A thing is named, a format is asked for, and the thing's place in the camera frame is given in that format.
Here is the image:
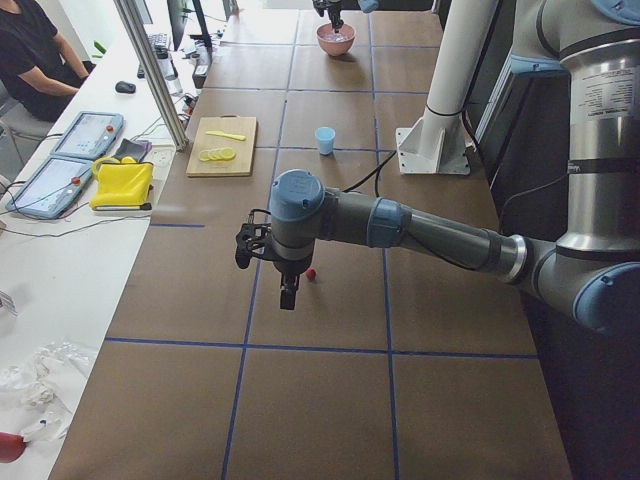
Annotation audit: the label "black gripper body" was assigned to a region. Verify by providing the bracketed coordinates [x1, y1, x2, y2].
[274, 257, 312, 285]

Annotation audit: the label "lemon slice top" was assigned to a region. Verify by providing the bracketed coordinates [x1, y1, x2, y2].
[220, 147, 236, 160]

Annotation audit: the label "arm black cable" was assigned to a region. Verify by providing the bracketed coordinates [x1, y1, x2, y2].
[339, 149, 571, 274]

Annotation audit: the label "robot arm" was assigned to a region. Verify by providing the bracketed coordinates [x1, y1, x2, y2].
[237, 1, 639, 336]
[312, 0, 380, 32]

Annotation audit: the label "yellow plastic knife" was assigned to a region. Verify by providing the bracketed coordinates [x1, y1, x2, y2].
[205, 130, 247, 141]

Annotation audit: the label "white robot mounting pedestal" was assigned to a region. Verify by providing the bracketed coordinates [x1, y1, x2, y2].
[396, 0, 498, 175]

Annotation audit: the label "clear water bottle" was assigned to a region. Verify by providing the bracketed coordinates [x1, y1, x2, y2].
[154, 44, 183, 97]

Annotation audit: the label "teach pendant tablet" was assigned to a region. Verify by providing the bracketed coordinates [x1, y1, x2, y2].
[51, 111, 124, 160]
[6, 155, 93, 220]

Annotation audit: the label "grey wallet pouch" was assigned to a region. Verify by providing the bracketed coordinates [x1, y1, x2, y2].
[114, 139, 152, 162]

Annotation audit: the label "light blue paper cup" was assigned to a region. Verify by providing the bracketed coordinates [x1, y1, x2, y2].
[315, 126, 336, 156]

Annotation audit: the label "bamboo cutting board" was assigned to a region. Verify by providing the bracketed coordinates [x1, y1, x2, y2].
[186, 116, 257, 178]

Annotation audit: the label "lower teach pendant tablet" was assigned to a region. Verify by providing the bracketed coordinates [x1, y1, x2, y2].
[6, 155, 93, 220]

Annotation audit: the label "white power strip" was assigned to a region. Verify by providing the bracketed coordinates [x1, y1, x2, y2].
[144, 145, 176, 168]

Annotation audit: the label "upper teach pendant tablet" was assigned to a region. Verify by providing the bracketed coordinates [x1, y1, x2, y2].
[51, 111, 124, 160]

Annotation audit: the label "seated person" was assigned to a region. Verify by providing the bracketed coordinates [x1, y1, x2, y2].
[1, 0, 89, 122]

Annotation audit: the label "aluminium frame post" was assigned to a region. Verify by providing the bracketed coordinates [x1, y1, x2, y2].
[114, 0, 189, 152]

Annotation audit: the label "black computer mouse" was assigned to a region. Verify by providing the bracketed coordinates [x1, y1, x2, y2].
[115, 81, 136, 94]

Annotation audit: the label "crumpled plastic bags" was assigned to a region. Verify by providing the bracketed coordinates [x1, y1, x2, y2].
[1, 340, 98, 442]

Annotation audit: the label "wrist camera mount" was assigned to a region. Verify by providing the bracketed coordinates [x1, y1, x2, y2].
[234, 208, 275, 269]

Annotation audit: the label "yellow cloth bag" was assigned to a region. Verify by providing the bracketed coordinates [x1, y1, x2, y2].
[89, 156, 154, 211]

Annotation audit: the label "pink bowl of ice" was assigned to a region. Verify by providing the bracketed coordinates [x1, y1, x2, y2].
[316, 23, 356, 56]

